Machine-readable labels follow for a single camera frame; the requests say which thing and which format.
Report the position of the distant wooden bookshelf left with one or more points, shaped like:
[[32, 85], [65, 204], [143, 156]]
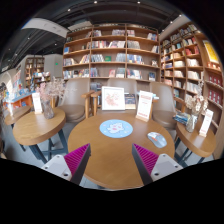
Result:
[[34, 67]]

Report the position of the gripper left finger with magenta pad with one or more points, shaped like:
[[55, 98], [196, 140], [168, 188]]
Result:
[[70, 167]]

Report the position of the beige armchair middle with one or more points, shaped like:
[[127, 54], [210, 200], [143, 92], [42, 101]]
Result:
[[129, 86]]

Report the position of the white sign on left table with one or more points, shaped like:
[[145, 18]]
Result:
[[37, 103]]

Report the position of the round wooden table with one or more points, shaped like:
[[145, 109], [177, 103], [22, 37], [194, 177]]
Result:
[[111, 164], [195, 144], [35, 131]]

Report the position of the round wooden left table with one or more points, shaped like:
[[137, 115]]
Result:
[[35, 131]]

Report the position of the large wooden bookshelf centre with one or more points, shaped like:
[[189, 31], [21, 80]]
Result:
[[114, 50]]

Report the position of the white framed picture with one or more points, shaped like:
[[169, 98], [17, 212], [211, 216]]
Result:
[[113, 98]]

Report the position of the orange display table with books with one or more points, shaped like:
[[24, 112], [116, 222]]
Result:
[[24, 100]]

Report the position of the round blue mouse pad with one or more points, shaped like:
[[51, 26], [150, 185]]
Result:
[[115, 128]]

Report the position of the wooden bookshelf right wall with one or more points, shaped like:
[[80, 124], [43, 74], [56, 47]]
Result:
[[187, 57]]

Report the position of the white sign on right table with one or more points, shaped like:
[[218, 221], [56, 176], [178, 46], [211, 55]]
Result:
[[206, 123]]

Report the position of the round wooden centre table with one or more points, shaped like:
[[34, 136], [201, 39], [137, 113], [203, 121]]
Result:
[[111, 164]]

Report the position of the beige armchair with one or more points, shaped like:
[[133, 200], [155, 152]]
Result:
[[76, 100], [129, 86], [164, 109]]

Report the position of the beige armchair right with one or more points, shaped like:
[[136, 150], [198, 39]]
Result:
[[164, 109]]

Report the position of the white sign on table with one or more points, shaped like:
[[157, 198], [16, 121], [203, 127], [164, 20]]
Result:
[[206, 123], [37, 103]]

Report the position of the stack of books on chair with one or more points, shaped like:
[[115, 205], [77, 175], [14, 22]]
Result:
[[181, 117]]

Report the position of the white and red sign stand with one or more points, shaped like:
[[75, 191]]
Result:
[[144, 105]]

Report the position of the round wooden right table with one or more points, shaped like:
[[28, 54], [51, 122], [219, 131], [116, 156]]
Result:
[[195, 144]]

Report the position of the glass vase with dried flowers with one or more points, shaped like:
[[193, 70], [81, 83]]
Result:
[[48, 91]]

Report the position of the glass vase with white flowers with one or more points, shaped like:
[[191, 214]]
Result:
[[198, 105]]

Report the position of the beige armchair left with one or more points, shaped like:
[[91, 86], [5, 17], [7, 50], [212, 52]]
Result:
[[76, 100]]

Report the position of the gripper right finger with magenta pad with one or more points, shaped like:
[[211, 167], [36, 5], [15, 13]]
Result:
[[151, 166]]

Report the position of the dark book behind frame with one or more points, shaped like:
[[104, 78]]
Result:
[[130, 101]]

